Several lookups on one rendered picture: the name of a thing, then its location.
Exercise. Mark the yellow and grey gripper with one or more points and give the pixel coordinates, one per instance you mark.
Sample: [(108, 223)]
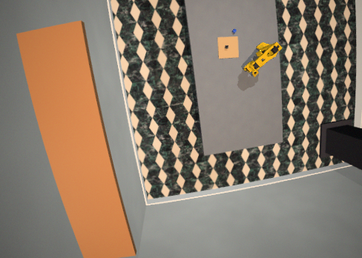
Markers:
[(249, 70)]

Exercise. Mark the orange mat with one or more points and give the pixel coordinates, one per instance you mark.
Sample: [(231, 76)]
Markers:
[(232, 51)]

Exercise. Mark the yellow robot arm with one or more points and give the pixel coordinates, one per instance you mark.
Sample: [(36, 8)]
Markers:
[(270, 53)]

